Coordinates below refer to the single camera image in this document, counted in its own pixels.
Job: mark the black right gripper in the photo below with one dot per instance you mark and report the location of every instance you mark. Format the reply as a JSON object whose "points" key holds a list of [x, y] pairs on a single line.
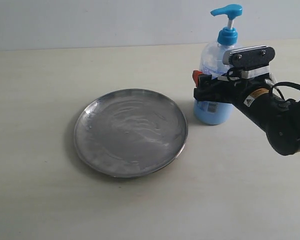
{"points": [[244, 94]]}

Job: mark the blue pump soap bottle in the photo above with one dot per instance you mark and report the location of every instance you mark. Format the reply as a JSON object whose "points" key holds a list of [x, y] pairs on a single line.
{"points": [[211, 63]]}

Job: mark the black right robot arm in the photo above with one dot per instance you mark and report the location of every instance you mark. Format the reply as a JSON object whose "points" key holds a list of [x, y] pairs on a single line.
{"points": [[279, 118]]}

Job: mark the round steel plate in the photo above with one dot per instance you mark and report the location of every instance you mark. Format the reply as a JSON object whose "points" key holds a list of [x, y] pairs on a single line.
{"points": [[130, 133]]}

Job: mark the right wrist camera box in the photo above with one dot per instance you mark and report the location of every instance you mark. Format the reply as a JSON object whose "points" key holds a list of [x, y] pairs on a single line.
{"points": [[250, 62]]}

